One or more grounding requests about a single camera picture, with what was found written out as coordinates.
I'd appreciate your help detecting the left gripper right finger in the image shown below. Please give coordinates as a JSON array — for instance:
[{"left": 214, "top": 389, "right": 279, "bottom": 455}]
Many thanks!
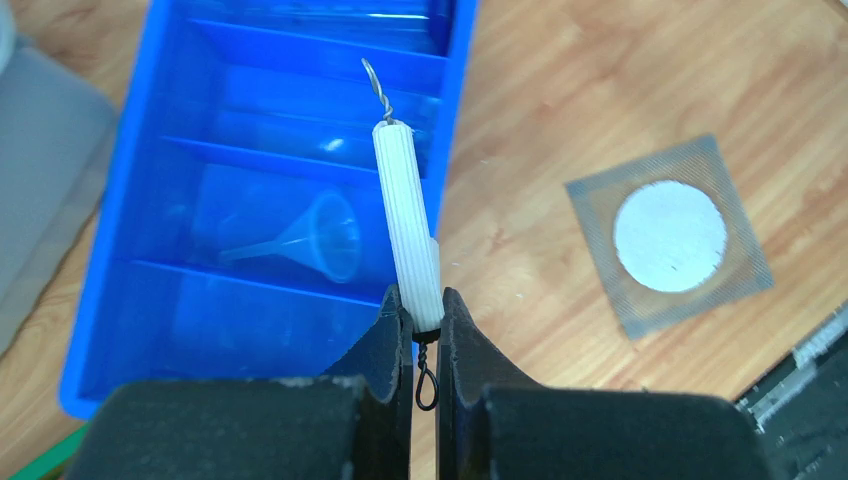
[{"left": 436, "top": 288, "right": 773, "bottom": 479}]

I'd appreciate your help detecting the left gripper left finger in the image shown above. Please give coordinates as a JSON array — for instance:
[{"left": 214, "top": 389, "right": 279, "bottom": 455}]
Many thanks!
[{"left": 66, "top": 286, "right": 413, "bottom": 479}]

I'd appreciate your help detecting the clay pipe triangle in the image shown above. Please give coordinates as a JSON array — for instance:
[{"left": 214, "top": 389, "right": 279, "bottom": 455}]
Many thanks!
[{"left": 361, "top": 58, "right": 445, "bottom": 411}]

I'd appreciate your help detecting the glass round bottom tube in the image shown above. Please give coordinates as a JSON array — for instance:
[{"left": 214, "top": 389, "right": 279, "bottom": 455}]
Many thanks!
[{"left": 211, "top": 109, "right": 432, "bottom": 157}]

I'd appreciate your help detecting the blue divided plastic tray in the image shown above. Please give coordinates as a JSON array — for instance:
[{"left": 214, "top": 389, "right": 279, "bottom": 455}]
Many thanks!
[{"left": 59, "top": 1, "right": 477, "bottom": 419}]

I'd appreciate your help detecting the green plastic vegetable tray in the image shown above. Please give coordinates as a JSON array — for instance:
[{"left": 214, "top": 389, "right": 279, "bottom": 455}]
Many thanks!
[{"left": 10, "top": 424, "right": 88, "bottom": 480}]

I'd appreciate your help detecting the grey plastic tub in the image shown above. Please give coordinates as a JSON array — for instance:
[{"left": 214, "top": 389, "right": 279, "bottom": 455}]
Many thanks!
[{"left": 1, "top": 2, "right": 117, "bottom": 350}]

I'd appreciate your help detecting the wire gauze with ceramic centre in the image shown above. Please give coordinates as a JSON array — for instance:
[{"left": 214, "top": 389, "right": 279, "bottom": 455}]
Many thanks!
[{"left": 566, "top": 134, "right": 774, "bottom": 340}]

